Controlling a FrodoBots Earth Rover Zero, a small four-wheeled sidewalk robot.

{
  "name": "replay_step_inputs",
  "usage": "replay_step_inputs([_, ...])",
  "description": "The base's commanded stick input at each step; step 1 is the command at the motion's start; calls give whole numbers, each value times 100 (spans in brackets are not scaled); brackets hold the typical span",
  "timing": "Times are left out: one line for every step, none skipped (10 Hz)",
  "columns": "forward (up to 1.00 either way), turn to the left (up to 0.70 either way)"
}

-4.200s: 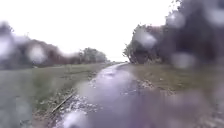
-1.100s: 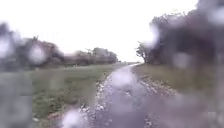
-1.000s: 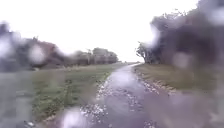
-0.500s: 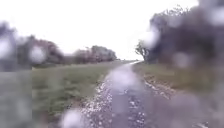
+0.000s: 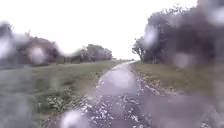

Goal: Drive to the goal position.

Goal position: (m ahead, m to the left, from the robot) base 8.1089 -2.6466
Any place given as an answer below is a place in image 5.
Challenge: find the row of trees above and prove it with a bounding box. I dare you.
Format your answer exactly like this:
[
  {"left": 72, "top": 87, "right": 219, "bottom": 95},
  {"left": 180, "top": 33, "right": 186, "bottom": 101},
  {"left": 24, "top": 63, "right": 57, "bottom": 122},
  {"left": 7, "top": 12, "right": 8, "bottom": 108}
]
[
  {"left": 0, "top": 21, "right": 114, "bottom": 70},
  {"left": 131, "top": 0, "right": 224, "bottom": 66}
]

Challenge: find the wet grey asphalt path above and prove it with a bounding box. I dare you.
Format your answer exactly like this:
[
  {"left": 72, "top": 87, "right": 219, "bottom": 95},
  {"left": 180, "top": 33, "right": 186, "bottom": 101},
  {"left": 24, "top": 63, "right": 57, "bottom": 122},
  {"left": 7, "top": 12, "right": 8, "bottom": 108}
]
[{"left": 43, "top": 60, "right": 224, "bottom": 128}]

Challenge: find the grass verge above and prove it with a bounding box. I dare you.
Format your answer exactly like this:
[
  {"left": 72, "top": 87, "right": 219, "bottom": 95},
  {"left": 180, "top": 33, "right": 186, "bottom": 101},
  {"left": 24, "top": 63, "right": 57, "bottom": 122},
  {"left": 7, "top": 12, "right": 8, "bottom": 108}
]
[
  {"left": 130, "top": 61, "right": 224, "bottom": 101},
  {"left": 0, "top": 59, "right": 125, "bottom": 128}
]

